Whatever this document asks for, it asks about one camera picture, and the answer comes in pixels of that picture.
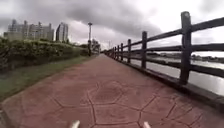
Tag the grey concrete kerb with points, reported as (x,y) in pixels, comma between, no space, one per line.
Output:
(186,89)

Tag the wide pale apartment building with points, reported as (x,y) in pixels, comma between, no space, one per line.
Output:
(30,31)

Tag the lamp pole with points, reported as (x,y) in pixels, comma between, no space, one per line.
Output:
(89,38)

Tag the red stone-pattern path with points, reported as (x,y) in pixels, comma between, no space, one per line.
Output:
(110,83)

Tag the tall narrow tower building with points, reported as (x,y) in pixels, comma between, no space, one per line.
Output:
(62,32)

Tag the far shore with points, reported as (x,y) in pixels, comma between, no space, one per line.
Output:
(203,58)

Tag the robot's own part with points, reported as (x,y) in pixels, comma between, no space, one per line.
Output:
(146,125)
(75,124)

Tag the grass strip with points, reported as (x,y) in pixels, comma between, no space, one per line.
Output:
(30,75)

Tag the dark wooden fence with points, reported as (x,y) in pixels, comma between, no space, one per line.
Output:
(185,46)

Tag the water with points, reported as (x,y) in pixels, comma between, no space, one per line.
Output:
(203,78)

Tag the green hedge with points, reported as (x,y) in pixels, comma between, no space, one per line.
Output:
(36,51)

